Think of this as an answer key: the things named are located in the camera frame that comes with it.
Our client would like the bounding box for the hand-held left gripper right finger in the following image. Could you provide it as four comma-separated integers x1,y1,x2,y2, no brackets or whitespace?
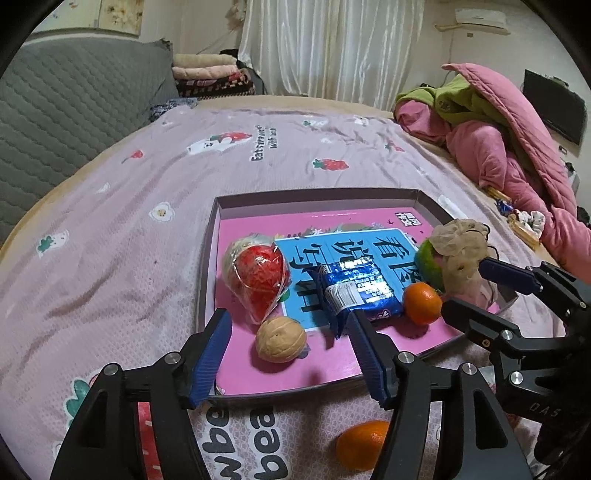
346,311,532,480

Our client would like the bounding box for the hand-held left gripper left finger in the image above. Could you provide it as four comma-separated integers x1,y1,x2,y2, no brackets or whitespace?
48,308,233,480

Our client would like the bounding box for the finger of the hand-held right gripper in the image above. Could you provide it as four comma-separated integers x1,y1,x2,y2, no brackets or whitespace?
478,257,591,333
441,298,570,366

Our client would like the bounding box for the beige sheer drawstring pouch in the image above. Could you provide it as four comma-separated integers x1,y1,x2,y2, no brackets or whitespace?
429,219,490,296

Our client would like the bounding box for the orange mandarin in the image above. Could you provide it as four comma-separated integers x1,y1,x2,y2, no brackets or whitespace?
335,420,393,472
403,282,443,326

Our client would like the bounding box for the walnut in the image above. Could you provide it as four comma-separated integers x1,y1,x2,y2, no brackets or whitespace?
255,317,308,364

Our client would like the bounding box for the blue snack packet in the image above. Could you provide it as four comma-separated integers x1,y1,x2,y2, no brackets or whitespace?
318,258,404,340

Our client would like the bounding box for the pink shallow box tray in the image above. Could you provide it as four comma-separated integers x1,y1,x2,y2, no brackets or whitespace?
196,187,504,409

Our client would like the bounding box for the wafer biscuit pack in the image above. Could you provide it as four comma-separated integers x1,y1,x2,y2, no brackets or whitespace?
482,185,513,204
507,217,541,250

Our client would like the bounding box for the white floral scrunchie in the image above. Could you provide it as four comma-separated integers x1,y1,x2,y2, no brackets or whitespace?
512,209,548,236

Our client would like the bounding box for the red ball in clear wrap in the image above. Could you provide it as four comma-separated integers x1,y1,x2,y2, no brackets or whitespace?
222,233,293,326

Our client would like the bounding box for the pink quilt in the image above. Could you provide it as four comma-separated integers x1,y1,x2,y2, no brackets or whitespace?
392,62,580,273

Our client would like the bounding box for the pink strawberry print blanket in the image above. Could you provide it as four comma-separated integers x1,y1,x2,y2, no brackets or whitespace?
0,104,568,480

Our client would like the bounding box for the black television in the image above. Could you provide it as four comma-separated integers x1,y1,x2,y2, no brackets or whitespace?
522,69,588,146

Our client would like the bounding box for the green garment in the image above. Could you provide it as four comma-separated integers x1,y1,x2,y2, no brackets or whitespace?
396,74,504,127

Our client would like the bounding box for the grey patterned cloth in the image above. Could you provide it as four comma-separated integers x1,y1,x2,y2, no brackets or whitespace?
148,97,199,123

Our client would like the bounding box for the white air conditioner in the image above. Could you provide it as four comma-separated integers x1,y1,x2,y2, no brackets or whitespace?
455,8,511,33

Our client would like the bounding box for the dark checkered folded blanket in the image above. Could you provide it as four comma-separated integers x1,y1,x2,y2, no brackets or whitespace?
175,71,257,97

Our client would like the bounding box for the grey quilted headboard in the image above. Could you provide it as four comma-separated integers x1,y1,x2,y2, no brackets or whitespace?
0,39,181,241

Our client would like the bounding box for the pink folded blanket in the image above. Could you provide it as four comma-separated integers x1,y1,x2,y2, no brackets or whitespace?
172,65,241,80

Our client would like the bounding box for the white curtain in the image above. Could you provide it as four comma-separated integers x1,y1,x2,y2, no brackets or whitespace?
238,0,426,112

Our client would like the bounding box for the beige folded blanket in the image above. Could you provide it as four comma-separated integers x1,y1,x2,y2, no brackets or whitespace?
172,53,237,69

